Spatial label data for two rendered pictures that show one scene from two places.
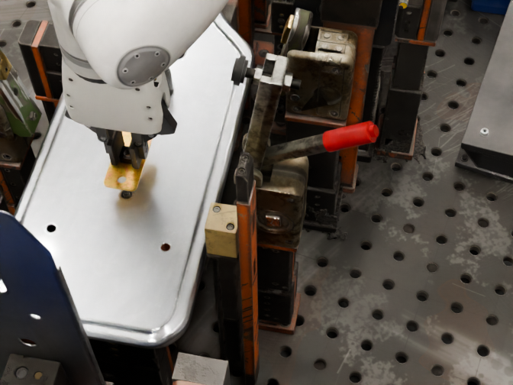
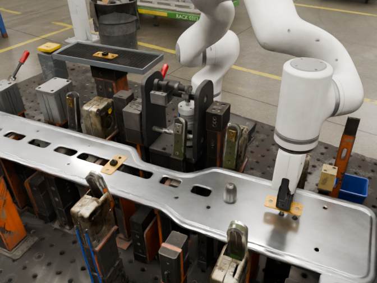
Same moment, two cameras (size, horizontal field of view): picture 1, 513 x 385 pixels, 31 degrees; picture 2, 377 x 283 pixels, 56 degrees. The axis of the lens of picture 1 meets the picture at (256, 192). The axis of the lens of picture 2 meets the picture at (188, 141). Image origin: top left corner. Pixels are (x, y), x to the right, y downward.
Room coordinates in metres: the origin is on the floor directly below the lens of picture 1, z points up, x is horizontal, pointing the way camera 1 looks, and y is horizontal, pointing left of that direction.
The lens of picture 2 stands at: (0.67, 0.75, 1.62)
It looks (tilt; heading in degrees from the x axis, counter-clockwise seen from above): 35 degrees down; 284
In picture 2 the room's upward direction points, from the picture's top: 2 degrees counter-clockwise
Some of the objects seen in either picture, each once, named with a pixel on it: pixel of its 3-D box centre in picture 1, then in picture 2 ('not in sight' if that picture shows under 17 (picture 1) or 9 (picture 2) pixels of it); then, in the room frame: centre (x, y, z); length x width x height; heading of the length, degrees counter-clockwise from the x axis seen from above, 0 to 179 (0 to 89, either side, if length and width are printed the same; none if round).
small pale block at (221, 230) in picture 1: (229, 298); (316, 221); (0.50, 0.03, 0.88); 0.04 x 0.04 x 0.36; 78
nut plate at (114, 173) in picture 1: (128, 155); (284, 204); (0.61, 0.14, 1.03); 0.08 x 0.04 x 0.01; 168
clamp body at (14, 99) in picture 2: not in sight; (16, 126); (1.61, -0.24, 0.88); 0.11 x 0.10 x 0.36; 78
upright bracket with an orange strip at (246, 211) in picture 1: (249, 292); (331, 198); (0.48, 0.01, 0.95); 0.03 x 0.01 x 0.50; 168
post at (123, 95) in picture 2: not in sight; (130, 144); (1.11, -0.18, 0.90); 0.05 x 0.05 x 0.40; 78
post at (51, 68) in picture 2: not in sight; (63, 103); (1.47, -0.38, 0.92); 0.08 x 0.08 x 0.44; 78
